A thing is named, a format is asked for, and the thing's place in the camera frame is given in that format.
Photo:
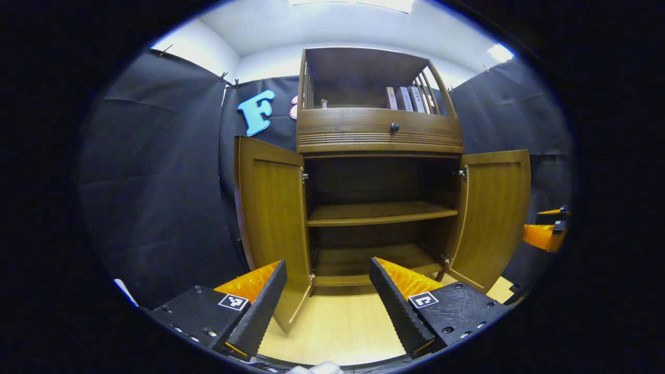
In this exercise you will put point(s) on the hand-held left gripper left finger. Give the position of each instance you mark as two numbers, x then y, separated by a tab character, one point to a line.
262	311

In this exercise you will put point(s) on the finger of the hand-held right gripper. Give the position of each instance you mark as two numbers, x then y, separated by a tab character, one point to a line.
556	217
540	236

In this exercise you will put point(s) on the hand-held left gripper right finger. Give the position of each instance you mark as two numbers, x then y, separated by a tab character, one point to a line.
397	311

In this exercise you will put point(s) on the wooden shoe cabinet door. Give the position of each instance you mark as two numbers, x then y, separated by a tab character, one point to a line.
275	218
493	208

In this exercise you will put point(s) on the wooden double-door shoe cabinet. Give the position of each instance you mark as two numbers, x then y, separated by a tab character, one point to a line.
379	213

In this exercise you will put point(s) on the black backdrop cloth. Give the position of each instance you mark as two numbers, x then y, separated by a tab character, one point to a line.
156	182

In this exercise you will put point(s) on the small ceiling light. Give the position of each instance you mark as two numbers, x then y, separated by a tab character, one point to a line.
500	52

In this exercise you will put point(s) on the grey book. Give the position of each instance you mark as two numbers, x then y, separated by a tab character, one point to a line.
404	98

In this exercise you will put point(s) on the wooden drawer with black knob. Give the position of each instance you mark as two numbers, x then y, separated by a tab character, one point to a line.
337	123

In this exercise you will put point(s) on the ceiling light panel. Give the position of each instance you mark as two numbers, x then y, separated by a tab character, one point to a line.
363	4

